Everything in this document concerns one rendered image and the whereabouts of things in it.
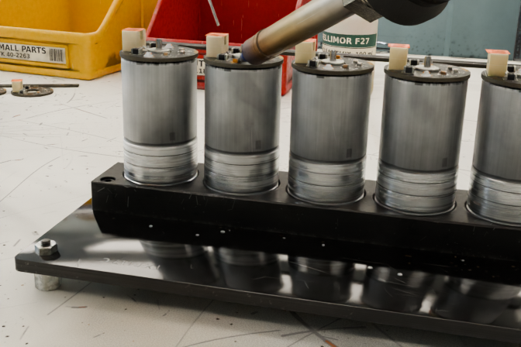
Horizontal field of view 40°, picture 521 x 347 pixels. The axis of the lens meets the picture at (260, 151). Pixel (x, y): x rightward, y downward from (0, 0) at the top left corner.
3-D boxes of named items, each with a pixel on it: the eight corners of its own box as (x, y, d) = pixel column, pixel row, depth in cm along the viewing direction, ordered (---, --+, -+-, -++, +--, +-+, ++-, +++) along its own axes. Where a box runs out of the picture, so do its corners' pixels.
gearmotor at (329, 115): (357, 235, 22) (369, 70, 20) (279, 226, 22) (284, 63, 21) (365, 207, 24) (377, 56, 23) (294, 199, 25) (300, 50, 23)
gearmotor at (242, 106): (268, 225, 23) (273, 63, 21) (194, 216, 23) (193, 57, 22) (284, 197, 25) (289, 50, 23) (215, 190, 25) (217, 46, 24)
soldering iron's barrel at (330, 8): (234, 80, 20) (376, 7, 15) (225, 27, 20) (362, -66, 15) (277, 77, 21) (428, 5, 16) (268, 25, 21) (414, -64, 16)
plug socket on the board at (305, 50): (319, 65, 22) (320, 42, 21) (291, 63, 22) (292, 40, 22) (323, 60, 22) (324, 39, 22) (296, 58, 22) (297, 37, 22)
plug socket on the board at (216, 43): (229, 59, 22) (229, 37, 22) (202, 56, 22) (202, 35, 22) (236, 54, 23) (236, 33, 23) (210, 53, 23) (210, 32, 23)
